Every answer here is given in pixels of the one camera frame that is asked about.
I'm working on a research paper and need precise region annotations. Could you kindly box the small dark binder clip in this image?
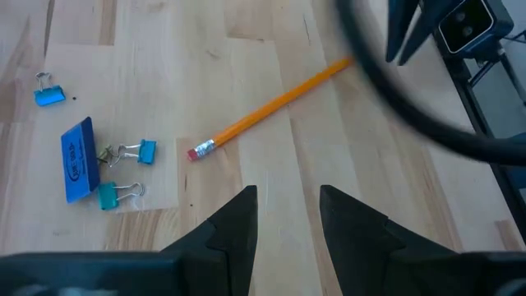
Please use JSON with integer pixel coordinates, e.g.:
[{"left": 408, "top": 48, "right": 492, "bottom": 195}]
[{"left": 96, "top": 144, "right": 121, "bottom": 168}]

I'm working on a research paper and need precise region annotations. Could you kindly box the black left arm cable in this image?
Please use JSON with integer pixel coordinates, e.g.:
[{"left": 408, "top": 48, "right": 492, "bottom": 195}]
[{"left": 335, "top": 0, "right": 526, "bottom": 166}]

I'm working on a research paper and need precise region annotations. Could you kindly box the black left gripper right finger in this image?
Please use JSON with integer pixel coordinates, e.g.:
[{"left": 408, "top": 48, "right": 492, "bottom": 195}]
[{"left": 319, "top": 185, "right": 458, "bottom": 296}]

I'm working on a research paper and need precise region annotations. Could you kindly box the blue eraser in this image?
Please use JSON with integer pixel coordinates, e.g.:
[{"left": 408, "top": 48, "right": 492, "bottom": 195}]
[{"left": 60, "top": 116, "right": 101, "bottom": 205}]

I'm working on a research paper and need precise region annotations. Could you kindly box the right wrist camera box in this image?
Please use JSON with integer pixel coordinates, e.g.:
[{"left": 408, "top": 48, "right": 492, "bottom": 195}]
[{"left": 435, "top": 0, "right": 514, "bottom": 57}]

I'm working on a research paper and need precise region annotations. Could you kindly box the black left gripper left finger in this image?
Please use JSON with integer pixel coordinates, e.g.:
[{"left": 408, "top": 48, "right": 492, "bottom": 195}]
[{"left": 160, "top": 185, "right": 259, "bottom": 296}]

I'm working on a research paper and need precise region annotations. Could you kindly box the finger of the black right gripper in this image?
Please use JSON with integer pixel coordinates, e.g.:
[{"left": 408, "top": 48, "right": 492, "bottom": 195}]
[
  {"left": 385, "top": 0, "right": 421, "bottom": 63},
  {"left": 398, "top": 16, "right": 437, "bottom": 66}
]

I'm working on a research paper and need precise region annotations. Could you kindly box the yellow pencil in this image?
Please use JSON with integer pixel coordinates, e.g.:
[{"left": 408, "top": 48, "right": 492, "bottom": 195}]
[{"left": 187, "top": 56, "right": 355, "bottom": 162}]

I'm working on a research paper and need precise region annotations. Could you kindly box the blue binder clip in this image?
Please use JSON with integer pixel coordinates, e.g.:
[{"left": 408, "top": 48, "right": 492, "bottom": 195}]
[
  {"left": 32, "top": 72, "right": 67, "bottom": 108},
  {"left": 97, "top": 181, "right": 145, "bottom": 211},
  {"left": 117, "top": 138, "right": 158, "bottom": 166}
]

